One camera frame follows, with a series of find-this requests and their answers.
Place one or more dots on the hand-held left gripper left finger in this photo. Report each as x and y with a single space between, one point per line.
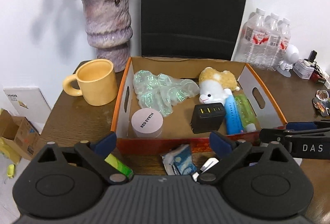
105 144

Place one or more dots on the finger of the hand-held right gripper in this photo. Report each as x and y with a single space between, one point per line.
273 136
301 125

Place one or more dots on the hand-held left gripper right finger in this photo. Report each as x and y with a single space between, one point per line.
219 144

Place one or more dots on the yellow-green packet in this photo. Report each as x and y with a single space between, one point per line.
120 164

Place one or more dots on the black multi-port charger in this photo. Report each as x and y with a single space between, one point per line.
206 118

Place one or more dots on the blue tube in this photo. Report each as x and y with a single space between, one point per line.
233 118

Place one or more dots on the green tube with white cap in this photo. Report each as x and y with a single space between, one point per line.
245 110

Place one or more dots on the blue painting print tissue pack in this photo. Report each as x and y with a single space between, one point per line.
180 162

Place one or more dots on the pink round jar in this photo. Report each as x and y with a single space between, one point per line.
147 122

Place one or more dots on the red cardboard box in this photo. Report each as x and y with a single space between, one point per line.
178 117

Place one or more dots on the white and tan plush alpaca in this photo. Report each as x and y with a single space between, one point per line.
211 90

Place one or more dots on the iridescent plastic bag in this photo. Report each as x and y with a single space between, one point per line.
154 90

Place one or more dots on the dark snack packet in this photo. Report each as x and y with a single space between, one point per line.
322 102

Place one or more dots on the dark red small box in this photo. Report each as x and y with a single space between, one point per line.
319 77

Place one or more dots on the small printed tin box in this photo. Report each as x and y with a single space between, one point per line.
303 69

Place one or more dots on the yellow mug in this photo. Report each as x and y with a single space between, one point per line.
98 84

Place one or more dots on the small black device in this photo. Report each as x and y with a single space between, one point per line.
313 56

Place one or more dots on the white robot figure speaker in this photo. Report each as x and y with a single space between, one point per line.
291 53

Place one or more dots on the brown cardboard carton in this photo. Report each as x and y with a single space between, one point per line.
20 136

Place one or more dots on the clear water bottle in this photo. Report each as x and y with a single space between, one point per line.
252 38
270 43
285 38

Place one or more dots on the white flat carton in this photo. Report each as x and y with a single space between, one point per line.
25 102

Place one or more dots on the purple ceramic vase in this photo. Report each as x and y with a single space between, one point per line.
108 28

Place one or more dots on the black paper bag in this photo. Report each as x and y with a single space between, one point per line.
193 7

